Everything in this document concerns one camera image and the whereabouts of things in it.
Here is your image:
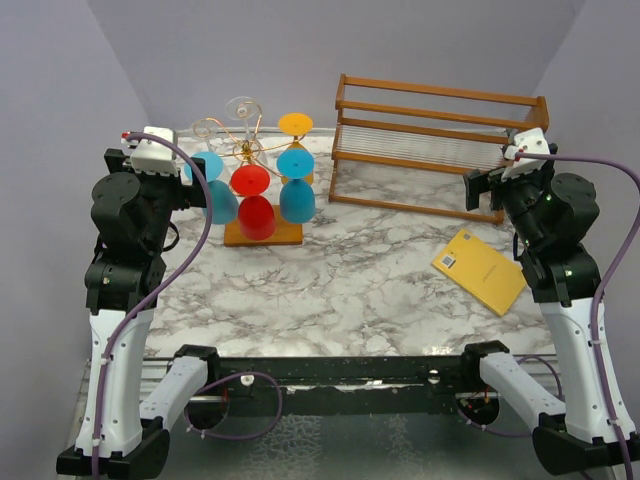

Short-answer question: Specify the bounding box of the wooden base of glass rack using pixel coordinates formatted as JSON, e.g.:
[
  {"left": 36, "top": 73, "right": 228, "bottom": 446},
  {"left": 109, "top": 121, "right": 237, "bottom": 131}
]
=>
[{"left": 223, "top": 216, "right": 304, "bottom": 247}]

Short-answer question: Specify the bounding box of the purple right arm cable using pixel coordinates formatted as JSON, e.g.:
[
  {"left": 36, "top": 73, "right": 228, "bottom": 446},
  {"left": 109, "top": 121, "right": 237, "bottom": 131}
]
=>
[{"left": 462, "top": 152, "right": 640, "bottom": 480}]

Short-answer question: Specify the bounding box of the blue plastic goblet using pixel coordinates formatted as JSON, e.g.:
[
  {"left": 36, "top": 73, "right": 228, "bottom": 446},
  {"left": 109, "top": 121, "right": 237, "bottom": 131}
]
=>
[
  {"left": 192, "top": 151, "right": 239, "bottom": 225},
  {"left": 276, "top": 148, "right": 316, "bottom": 224}
]

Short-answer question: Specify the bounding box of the red plastic goblet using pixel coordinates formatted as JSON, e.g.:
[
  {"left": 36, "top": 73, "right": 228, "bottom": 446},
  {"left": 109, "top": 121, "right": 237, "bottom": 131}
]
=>
[{"left": 231, "top": 164, "right": 276, "bottom": 241}]

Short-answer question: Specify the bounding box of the clear smooth wine glass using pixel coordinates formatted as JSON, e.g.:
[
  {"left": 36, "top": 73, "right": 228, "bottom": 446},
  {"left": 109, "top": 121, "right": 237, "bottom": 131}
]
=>
[{"left": 226, "top": 96, "right": 267, "bottom": 167}]

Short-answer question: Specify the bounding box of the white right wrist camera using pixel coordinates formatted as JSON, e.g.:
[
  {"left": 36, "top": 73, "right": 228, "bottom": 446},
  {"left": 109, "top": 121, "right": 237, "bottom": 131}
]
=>
[{"left": 501, "top": 127, "right": 550, "bottom": 182}]

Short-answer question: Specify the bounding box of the wooden shelf rack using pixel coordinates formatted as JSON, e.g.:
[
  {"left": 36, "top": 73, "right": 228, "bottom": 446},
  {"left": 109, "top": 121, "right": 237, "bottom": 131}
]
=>
[{"left": 328, "top": 73, "right": 550, "bottom": 225}]

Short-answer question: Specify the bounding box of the yellow book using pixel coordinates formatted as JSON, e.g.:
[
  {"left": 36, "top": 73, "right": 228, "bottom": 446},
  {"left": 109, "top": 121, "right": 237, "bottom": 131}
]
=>
[{"left": 431, "top": 229, "right": 526, "bottom": 316}]

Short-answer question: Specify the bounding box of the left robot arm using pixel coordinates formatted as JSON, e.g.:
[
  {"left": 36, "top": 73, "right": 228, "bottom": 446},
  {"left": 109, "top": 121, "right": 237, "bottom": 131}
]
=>
[{"left": 56, "top": 149, "right": 221, "bottom": 479}]

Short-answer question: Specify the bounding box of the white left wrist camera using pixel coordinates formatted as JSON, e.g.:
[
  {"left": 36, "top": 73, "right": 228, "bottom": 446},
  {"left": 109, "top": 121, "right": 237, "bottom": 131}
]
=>
[{"left": 121, "top": 131, "right": 180, "bottom": 177}]

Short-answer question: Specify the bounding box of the gold wire glass rack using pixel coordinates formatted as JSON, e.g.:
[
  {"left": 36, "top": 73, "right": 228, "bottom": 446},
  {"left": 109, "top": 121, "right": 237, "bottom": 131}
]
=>
[{"left": 190, "top": 96, "right": 314, "bottom": 178}]

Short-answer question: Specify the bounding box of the black mounting rail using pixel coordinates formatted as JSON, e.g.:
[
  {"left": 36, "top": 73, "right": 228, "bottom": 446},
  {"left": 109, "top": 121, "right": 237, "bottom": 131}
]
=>
[{"left": 172, "top": 355, "right": 506, "bottom": 417}]

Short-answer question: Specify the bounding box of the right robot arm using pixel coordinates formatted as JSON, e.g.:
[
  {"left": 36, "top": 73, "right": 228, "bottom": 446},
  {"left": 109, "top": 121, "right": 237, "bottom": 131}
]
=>
[{"left": 459, "top": 163, "right": 639, "bottom": 478}]

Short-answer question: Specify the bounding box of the clear ribbed wine glass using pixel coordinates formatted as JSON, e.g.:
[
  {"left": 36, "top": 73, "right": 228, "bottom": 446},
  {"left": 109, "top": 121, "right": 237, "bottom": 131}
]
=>
[{"left": 191, "top": 117, "right": 219, "bottom": 152}]

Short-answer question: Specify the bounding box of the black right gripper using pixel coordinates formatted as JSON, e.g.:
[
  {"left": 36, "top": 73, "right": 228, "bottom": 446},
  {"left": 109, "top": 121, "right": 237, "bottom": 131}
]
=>
[{"left": 465, "top": 159, "right": 554, "bottom": 248}]

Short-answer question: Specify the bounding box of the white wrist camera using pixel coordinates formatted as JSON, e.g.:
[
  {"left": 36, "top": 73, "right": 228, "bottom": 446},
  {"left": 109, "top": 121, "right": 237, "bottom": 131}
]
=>
[
  {"left": 121, "top": 131, "right": 180, "bottom": 177},
  {"left": 501, "top": 127, "right": 550, "bottom": 182}
]

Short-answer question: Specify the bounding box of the yellow plastic goblet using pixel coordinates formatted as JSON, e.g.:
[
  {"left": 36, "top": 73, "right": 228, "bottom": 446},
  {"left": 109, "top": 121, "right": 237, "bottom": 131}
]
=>
[{"left": 276, "top": 112, "right": 315, "bottom": 184}]

